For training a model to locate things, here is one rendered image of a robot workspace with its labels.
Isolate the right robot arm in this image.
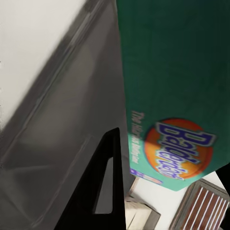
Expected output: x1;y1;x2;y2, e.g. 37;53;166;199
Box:
218;207;230;230

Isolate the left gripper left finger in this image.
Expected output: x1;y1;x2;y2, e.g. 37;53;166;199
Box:
54;127;126;230

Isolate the board game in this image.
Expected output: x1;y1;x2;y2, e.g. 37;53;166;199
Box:
116;0;230;192

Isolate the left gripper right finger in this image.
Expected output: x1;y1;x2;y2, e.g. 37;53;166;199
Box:
215;163;230;196

